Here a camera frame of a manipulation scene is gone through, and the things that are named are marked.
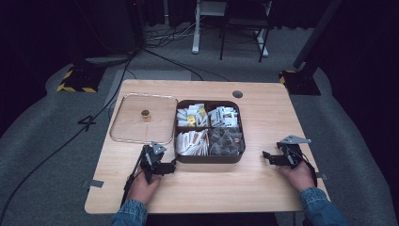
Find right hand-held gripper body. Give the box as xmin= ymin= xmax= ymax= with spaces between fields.
xmin=276 ymin=135 xmax=312 ymax=170

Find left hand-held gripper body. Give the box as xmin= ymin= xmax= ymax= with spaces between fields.
xmin=139 ymin=140 xmax=168 ymax=185

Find person's right hand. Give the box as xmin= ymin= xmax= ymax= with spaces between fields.
xmin=277 ymin=161 xmax=316 ymax=193

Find person's left hand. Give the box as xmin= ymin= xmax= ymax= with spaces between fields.
xmin=126 ymin=170 xmax=163 ymax=207

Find pile of white brown sachets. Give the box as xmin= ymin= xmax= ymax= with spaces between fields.
xmin=174 ymin=129 xmax=211 ymax=157

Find clear lid with knob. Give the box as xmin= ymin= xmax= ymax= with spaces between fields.
xmin=108 ymin=92 xmax=179 ymax=146

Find brown divided box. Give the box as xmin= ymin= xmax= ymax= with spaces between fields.
xmin=173 ymin=99 xmax=247 ymax=165

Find pile of dark tea bags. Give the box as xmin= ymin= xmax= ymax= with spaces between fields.
xmin=208 ymin=127 xmax=246 ymax=157

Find pile of white yellow packets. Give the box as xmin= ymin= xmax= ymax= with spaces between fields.
xmin=176 ymin=103 xmax=209 ymax=128

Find pile of white red packets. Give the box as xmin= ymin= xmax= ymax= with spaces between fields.
xmin=208 ymin=105 xmax=240 ymax=128

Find black yellow striped stand base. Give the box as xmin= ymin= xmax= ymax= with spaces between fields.
xmin=278 ymin=69 xmax=322 ymax=96
xmin=56 ymin=63 xmax=107 ymax=94

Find black metal chair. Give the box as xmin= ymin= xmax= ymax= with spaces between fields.
xmin=218 ymin=0 xmax=273 ymax=63

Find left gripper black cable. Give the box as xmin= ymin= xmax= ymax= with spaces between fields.
xmin=120 ymin=153 xmax=147 ymax=209

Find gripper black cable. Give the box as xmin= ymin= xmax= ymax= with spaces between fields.
xmin=295 ymin=149 xmax=318 ymax=188
xmin=120 ymin=153 xmax=147 ymax=209

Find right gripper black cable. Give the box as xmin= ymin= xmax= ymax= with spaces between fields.
xmin=295 ymin=149 xmax=318 ymax=188

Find long black floor cable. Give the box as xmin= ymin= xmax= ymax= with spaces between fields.
xmin=0 ymin=46 xmax=139 ymax=218

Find slanted dark metal post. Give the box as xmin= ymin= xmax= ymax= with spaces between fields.
xmin=293 ymin=0 xmax=343 ymax=71

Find bundle of floor cables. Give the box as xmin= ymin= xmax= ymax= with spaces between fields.
xmin=144 ymin=18 xmax=205 ymax=50

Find white desk frame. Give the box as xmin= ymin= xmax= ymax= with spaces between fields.
xmin=191 ymin=0 xmax=271 ymax=58

